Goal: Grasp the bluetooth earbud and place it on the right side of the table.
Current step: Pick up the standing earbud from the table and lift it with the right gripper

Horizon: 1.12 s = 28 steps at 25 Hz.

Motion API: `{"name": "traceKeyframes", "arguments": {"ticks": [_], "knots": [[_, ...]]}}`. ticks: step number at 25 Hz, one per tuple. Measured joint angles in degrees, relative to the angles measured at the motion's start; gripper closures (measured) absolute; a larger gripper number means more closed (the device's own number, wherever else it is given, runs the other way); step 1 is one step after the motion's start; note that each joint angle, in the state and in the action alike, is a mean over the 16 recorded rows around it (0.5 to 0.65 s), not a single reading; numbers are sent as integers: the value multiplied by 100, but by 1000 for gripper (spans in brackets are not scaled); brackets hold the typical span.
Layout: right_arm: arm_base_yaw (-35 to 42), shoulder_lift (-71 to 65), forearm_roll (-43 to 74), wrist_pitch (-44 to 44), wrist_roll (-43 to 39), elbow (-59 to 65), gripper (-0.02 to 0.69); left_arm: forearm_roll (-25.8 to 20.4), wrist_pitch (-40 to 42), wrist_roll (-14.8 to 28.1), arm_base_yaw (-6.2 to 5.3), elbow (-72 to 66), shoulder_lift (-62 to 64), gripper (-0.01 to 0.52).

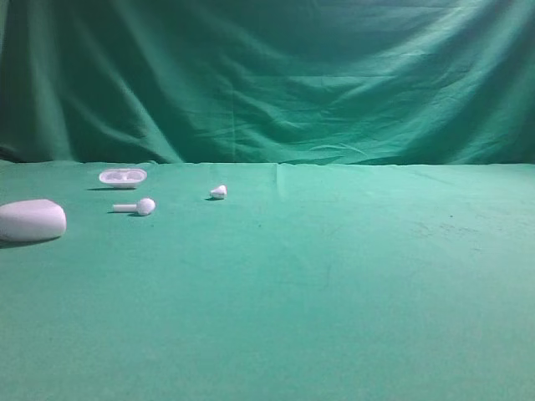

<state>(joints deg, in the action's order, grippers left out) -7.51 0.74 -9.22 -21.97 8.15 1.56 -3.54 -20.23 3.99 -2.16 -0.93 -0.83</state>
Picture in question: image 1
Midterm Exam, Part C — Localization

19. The green table cloth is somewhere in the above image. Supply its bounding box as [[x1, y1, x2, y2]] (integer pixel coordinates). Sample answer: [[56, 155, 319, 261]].
[[1, 162, 534, 400]]

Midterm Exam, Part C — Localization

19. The white earbud case base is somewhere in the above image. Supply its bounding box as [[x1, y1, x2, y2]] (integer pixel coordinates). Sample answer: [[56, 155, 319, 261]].
[[99, 168, 147, 189]]

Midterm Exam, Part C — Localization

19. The white stemmed earbud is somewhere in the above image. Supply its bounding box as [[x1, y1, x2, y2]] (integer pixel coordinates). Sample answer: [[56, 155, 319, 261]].
[[112, 198, 156, 216]]

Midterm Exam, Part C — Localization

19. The small white earbud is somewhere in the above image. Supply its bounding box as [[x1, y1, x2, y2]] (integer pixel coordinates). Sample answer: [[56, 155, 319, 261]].
[[210, 185, 227, 200]]

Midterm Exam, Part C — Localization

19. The white earbud case lid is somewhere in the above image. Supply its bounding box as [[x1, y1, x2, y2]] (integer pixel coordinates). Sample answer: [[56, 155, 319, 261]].
[[1, 199, 67, 242]]

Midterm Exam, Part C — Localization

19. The green backdrop cloth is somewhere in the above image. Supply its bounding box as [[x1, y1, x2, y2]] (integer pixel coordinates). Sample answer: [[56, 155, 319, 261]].
[[1, 0, 534, 165]]

